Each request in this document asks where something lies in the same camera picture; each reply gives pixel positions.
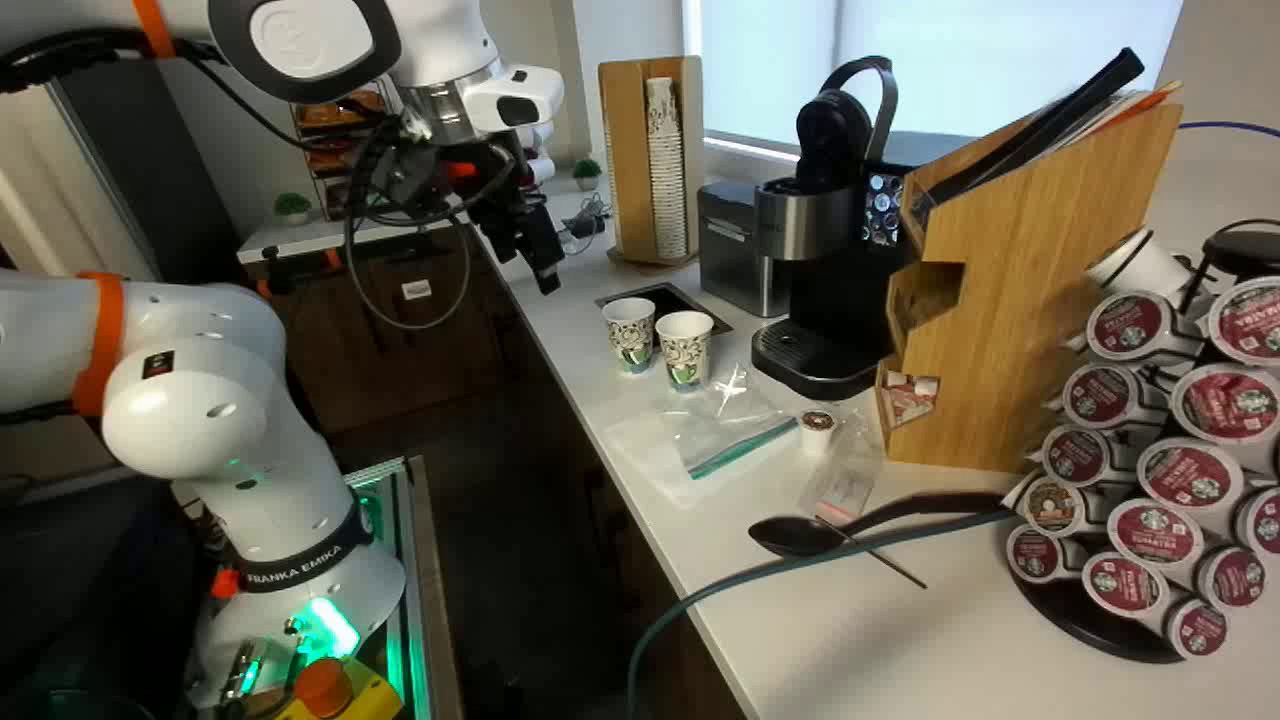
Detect teal cable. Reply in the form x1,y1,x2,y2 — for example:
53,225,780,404
624,511,1014,720

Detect clear plastic packet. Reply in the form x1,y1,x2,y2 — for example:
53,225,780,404
805,420,882,524

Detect wooden cupboard organizer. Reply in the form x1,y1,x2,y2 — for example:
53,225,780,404
877,86,1185,474

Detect background snack shelf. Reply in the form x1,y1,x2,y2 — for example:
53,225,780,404
291,87,386,219

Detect black coffee machine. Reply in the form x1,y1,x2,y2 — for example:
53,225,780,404
750,56,907,402

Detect clear zip bag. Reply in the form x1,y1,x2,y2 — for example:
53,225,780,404
662,385,797,481

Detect black tongs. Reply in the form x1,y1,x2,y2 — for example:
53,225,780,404
907,49,1142,219

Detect coffee pod carousel rack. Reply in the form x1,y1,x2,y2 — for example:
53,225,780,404
998,215,1280,666

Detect single coffee pod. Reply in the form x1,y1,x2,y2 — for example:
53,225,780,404
798,413,836,457

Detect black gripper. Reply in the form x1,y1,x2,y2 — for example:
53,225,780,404
466,162,562,298

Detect left paper cup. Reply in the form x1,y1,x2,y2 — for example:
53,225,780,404
605,298,655,371

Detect paper cup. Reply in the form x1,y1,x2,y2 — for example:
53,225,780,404
605,298,655,371
655,313,711,394

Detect wooden cup dispenser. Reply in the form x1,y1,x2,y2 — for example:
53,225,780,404
594,56,705,265

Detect right paper cup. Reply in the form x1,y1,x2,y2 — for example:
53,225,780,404
655,313,711,394

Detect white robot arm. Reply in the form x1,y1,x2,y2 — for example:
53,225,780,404
0,0,562,714

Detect dark wooden cabinet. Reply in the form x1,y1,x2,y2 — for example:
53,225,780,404
254,227,520,435

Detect black spoon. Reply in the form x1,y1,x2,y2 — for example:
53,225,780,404
747,491,1003,562

